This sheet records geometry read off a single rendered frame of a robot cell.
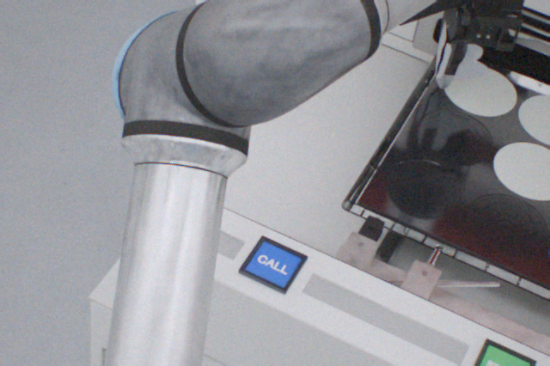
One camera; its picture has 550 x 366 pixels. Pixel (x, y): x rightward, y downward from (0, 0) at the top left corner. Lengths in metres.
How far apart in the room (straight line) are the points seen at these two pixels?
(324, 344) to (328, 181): 0.36
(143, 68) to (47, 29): 1.95
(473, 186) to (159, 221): 0.55
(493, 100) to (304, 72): 0.65
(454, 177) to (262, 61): 0.56
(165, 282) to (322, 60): 0.23
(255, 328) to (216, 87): 0.36
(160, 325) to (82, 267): 1.44
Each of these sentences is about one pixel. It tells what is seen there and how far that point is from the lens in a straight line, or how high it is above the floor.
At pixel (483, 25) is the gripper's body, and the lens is 1.43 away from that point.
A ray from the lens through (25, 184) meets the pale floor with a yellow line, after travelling 2.56.
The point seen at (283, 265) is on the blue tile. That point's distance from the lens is 1.19.
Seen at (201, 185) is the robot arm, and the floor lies 1.16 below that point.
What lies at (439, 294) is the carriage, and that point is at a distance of 1.31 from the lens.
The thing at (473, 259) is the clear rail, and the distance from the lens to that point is 1.33.
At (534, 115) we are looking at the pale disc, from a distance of 1.54.
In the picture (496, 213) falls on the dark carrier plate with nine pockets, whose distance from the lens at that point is 1.39.
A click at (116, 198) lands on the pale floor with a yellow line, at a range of 2.53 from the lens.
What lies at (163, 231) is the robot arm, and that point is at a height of 1.14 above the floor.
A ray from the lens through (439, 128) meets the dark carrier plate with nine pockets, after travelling 1.48.
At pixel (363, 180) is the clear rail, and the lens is 1.38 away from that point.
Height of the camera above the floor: 1.88
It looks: 47 degrees down
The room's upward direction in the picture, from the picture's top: 10 degrees clockwise
